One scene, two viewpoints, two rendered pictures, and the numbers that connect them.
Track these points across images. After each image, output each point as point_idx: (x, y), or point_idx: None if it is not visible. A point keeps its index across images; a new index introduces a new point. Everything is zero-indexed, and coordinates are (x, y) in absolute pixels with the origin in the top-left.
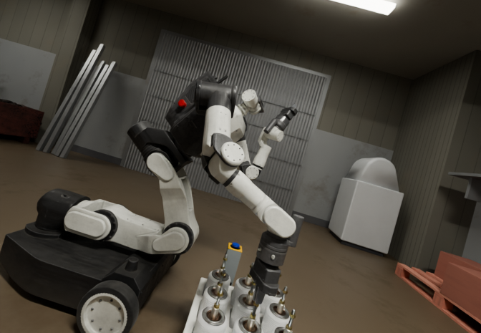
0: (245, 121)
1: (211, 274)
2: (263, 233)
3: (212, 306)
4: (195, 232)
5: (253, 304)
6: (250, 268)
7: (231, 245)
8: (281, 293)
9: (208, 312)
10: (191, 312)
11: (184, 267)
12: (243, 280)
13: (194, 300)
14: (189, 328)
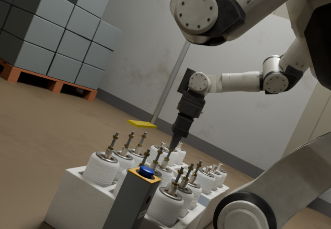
0: None
1: (182, 199)
2: (205, 100)
3: (191, 184)
4: (230, 192)
5: (173, 151)
6: (188, 133)
7: (152, 178)
8: (99, 152)
9: (194, 185)
10: (194, 215)
11: None
12: None
13: (189, 221)
14: (196, 210)
